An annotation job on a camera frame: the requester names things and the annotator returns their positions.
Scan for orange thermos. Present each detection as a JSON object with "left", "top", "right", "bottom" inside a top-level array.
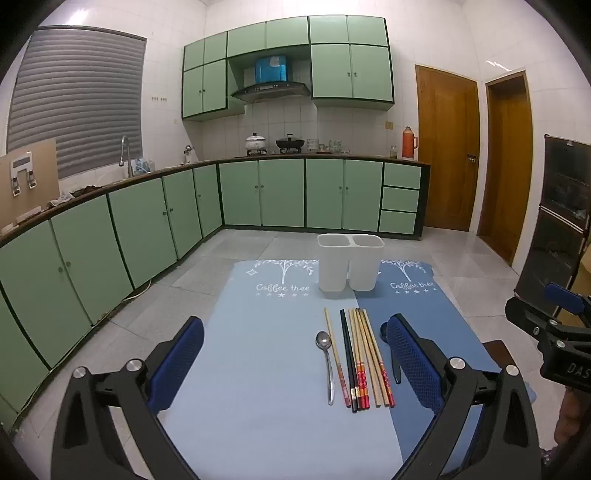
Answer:
[{"left": 401, "top": 126, "right": 419, "bottom": 161}]

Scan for black wok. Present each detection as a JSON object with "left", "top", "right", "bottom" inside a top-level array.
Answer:
[{"left": 276, "top": 134, "right": 305, "bottom": 154}]

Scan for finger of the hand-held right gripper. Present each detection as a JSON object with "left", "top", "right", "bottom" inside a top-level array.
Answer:
[
  {"left": 544, "top": 282, "right": 591, "bottom": 320},
  {"left": 505, "top": 298, "right": 564, "bottom": 349}
]

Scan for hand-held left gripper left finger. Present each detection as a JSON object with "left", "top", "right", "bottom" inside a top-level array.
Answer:
[{"left": 51, "top": 316, "right": 205, "bottom": 480}]

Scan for dark spoon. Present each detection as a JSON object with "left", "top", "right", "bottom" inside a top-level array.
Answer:
[{"left": 379, "top": 322, "right": 402, "bottom": 385}]

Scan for green base cabinets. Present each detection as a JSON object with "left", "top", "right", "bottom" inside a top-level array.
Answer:
[{"left": 0, "top": 157, "right": 431, "bottom": 425}]

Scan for metal faucet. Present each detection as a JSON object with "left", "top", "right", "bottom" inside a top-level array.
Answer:
[{"left": 119, "top": 136, "right": 134, "bottom": 178}]

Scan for white floor cable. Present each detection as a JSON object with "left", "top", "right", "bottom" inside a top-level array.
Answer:
[{"left": 122, "top": 277, "right": 153, "bottom": 303}]

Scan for wooden door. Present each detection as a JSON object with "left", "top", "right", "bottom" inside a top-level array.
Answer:
[
  {"left": 414, "top": 65, "right": 481, "bottom": 232},
  {"left": 478, "top": 71, "right": 534, "bottom": 266}
]

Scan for black glass-front cabinet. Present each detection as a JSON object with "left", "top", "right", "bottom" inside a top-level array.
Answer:
[{"left": 514, "top": 134, "right": 591, "bottom": 319}]

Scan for cardboard board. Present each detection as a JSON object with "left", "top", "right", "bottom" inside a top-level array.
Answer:
[{"left": 0, "top": 138, "right": 60, "bottom": 222}]

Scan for light blue printed mat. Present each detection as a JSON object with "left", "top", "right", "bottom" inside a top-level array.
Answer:
[{"left": 157, "top": 260, "right": 407, "bottom": 480}]

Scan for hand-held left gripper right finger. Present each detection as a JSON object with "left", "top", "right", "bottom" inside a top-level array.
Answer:
[{"left": 385, "top": 314, "right": 543, "bottom": 480}]

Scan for green wall cabinet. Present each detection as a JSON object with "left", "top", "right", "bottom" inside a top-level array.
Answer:
[
  {"left": 226, "top": 17, "right": 310, "bottom": 58},
  {"left": 308, "top": 15, "right": 395, "bottom": 112},
  {"left": 181, "top": 32, "right": 245, "bottom": 121}
]

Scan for white two-compartment utensil holder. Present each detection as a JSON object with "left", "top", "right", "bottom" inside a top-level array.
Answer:
[{"left": 317, "top": 233, "right": 385, "bottom": 293}]

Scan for dark blue printed mat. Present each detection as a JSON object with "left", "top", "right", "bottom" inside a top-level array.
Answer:
[{"left": 353, "top": 260, "right": 539, "bottom": 480}]

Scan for person's right forearm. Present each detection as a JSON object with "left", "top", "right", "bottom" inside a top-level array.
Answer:
[{"left": 554, "top": 387, "right": 591, "bottom": 457}]

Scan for range hood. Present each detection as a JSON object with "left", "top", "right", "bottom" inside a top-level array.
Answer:
[{"left": 231, "top": 54, "right": 311, "bottom": 103}]

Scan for metal spoon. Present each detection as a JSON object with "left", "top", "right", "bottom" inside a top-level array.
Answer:
[{"left": 315, "top": 330, "right": 335, "bottom": 407}]

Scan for grey window blind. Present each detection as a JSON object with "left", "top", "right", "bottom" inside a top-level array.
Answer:
[{"left": 7, "top": 26, "right": 147, "bottom": 180}]

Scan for wooden chopstick red patterned end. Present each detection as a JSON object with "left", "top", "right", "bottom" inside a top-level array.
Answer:
[
  {"left": 352, "top": 308, "right": 370, "bottom": 411},
  {"left": 324, "top": 308, "right": 351, "bottom": 409},
  {"left": 348, "top": 308, "right": 365, "bottom": 411},
  {"left": 364, "top": 308, "right": 396, "bottom": 409}
]

